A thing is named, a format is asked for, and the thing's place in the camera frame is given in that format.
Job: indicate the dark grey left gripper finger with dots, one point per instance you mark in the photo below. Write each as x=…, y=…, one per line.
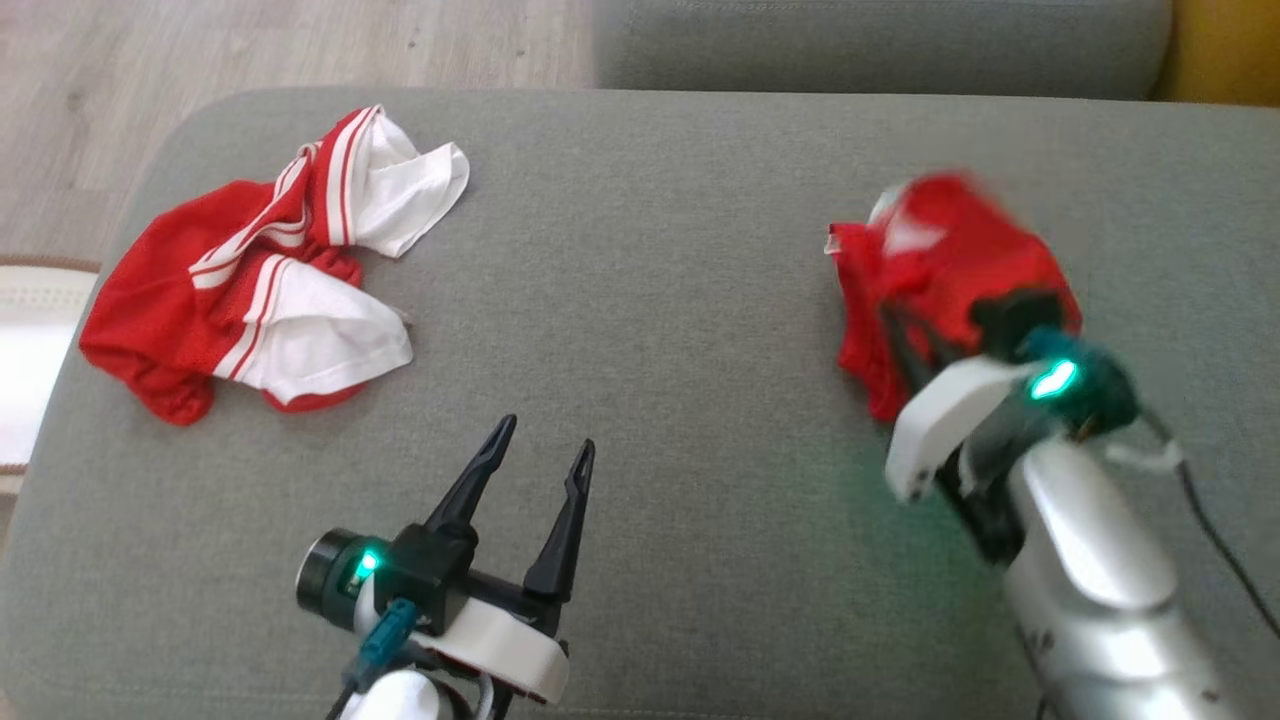
x=562, y=540
x=470, y=485

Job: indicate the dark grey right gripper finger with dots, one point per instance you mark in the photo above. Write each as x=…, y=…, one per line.
x=908, y=355
x=938, y=348

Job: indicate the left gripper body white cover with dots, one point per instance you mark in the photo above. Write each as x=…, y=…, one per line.
x=500, y=645

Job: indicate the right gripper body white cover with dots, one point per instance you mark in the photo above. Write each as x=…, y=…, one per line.
x=950, y=410

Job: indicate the red garment with white trim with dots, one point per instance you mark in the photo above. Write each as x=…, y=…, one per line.
x=960, y=250

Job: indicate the red shirt with white sleeves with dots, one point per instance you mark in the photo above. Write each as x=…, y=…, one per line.
x=300, y=340

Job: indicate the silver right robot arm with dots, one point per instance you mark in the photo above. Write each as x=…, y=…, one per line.
x=1100, y=560

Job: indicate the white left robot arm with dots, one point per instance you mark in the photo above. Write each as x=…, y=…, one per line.
x=405, y=700

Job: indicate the yellow sofa back cushion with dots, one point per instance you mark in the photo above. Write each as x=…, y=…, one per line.
x=1225, y=45

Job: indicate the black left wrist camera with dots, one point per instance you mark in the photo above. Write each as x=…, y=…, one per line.
x=335, y=580

